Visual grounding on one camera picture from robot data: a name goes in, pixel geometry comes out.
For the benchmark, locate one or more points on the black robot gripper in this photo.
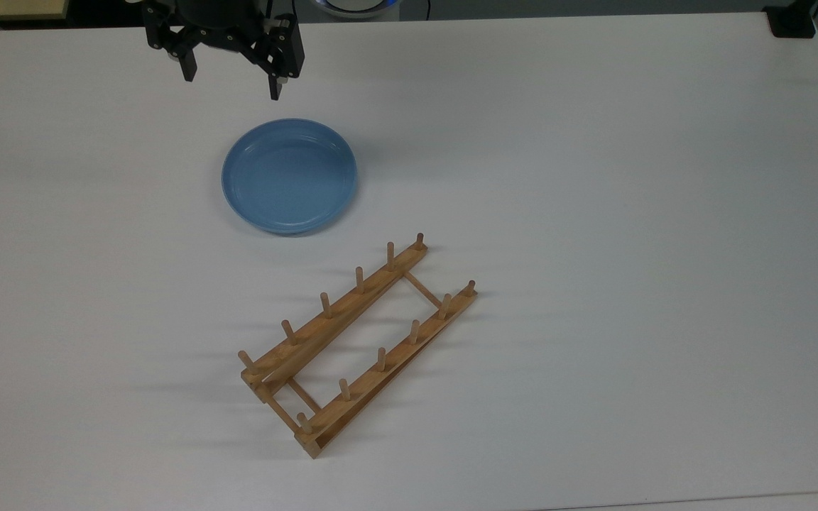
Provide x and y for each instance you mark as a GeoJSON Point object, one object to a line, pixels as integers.
{"type": "Point", "coordinates": [221, 20]}

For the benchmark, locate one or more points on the black clamp block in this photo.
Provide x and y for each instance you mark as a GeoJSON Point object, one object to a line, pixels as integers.
{"type": "Point", "coordinates": [791, 20]}

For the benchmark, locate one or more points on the light wooden board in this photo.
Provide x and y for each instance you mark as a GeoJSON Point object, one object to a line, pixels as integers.
{"type": "Point", "coordinates": [8, 8]}

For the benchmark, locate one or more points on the wooden plate rack with pegs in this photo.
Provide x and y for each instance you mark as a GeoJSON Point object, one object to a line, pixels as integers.
{"type": "Point", "coordinates": [341, 369]}

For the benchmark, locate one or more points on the blue round plate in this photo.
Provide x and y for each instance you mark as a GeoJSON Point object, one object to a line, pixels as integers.
{"type": "Point", "coordinates": [289, 177]}

